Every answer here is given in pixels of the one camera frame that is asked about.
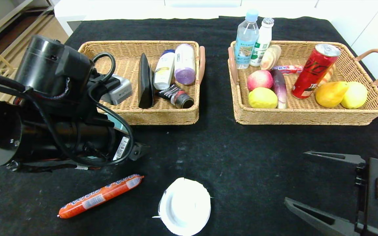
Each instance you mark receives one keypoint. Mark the clear water bottle blue label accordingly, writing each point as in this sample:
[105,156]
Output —
[245,42]

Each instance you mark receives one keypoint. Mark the white bottle purple cap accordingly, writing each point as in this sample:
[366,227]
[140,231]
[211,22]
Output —
[185,65]

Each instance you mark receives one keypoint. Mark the teal plastic mug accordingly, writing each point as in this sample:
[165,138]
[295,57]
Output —
[115,124]

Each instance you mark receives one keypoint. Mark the striped croissant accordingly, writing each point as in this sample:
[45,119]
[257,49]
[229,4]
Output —
[328,75]

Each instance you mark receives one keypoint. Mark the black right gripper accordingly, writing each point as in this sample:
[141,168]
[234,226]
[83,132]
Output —
[370,186]

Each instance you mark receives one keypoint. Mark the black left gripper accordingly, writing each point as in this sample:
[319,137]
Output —
[122,148]

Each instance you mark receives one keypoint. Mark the red chewy candy pack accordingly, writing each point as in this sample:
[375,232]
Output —
[287,68]

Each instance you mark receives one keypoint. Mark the white lotion bottle blue cap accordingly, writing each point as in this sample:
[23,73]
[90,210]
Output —
[163,72]

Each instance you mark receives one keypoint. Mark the yellow lemon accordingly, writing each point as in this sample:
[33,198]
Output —
[262,98]
[356,95]

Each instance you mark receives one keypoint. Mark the black cosmetic tube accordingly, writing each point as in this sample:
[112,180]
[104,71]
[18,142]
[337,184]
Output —
[176,96]

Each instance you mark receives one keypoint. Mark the ridged bread roll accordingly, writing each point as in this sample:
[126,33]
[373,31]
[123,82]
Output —
[271,57]

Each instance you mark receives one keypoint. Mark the orange wrapped sausage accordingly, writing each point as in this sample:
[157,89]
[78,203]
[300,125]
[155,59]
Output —
[100,196]

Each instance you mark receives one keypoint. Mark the black flat case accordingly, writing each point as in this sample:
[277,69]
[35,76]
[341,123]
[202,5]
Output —
[145,85]

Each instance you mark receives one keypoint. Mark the yellow orange pear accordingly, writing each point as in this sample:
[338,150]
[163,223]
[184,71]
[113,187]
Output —
[330,95]

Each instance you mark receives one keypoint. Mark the white milk bottle green label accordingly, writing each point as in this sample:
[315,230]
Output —
[262,39]

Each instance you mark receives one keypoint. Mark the wicker basket holding food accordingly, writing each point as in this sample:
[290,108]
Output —
[307,113]

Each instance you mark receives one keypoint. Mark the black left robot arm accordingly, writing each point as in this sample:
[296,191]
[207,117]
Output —
[51,65]

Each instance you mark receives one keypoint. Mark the purple eggplant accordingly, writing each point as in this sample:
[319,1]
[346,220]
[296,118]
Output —
[279,88]

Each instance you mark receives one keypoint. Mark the wicker basket holding toiletries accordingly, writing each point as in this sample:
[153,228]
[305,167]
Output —
[162,114]

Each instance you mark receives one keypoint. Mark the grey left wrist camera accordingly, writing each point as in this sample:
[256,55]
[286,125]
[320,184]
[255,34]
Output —
[118,91]

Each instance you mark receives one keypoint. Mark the red cola can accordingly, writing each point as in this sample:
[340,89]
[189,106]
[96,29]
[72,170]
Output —
[313,72]

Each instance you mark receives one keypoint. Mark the pink peach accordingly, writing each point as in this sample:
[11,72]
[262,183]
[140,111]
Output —
[259,80]

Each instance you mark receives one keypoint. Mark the white round lid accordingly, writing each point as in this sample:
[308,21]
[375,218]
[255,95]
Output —
[185,206]

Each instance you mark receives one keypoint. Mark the grey metal shelf unit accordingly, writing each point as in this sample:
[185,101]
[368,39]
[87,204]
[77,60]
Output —
[11,13]

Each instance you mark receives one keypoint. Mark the white cabinet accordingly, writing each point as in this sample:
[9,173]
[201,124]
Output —
[126,9]

